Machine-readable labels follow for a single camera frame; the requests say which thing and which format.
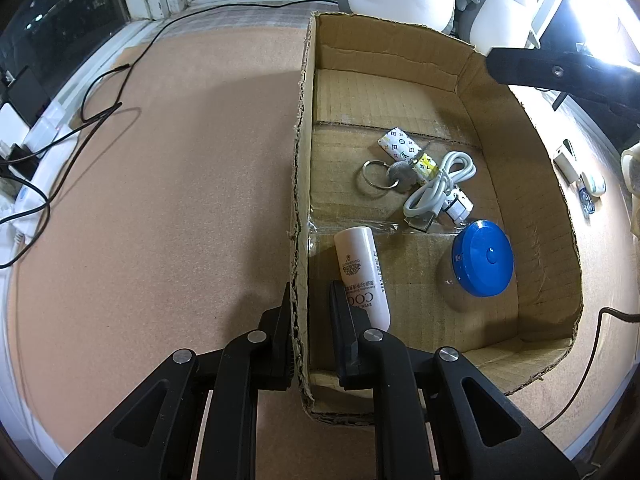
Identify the checked cloth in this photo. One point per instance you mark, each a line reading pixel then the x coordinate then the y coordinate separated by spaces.
pixel 240 15

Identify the white charger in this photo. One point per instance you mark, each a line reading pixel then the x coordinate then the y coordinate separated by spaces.
pixel 12 127

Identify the round blue case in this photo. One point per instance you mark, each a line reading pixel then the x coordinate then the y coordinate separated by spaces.
pixel 480 260

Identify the monogram lighter with yellow band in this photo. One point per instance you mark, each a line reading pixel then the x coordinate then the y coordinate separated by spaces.
pixel 457 207

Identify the small white box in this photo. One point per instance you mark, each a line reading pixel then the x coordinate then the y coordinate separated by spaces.
pixel 567 167

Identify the black power adapter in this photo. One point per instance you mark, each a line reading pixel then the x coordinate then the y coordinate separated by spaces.
pixel 30 92

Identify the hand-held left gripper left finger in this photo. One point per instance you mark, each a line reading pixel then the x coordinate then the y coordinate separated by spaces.
pixel 277 340

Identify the person's right hand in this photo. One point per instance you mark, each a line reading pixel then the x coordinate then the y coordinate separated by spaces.
pixel 632 190

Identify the small white cosmetic tube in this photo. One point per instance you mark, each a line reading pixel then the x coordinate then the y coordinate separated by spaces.
pixel 357 260

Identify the black plug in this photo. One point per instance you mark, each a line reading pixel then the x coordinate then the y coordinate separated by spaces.
pixel 20 157

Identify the cardboard box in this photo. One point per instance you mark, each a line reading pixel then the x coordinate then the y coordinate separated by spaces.
pixel 350 110

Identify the small penguin plush toy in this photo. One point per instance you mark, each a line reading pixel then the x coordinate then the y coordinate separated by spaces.
pixel 500 15

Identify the clear blue eye drop bottle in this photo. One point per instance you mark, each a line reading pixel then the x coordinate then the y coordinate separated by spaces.
pixel 595 184

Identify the white power strip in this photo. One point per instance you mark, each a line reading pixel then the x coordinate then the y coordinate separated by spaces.
pixel 47 132

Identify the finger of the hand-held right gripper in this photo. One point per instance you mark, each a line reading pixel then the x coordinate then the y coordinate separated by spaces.
pixel 535 67

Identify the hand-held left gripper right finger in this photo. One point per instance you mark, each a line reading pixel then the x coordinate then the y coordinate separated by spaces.
pixel 345 340

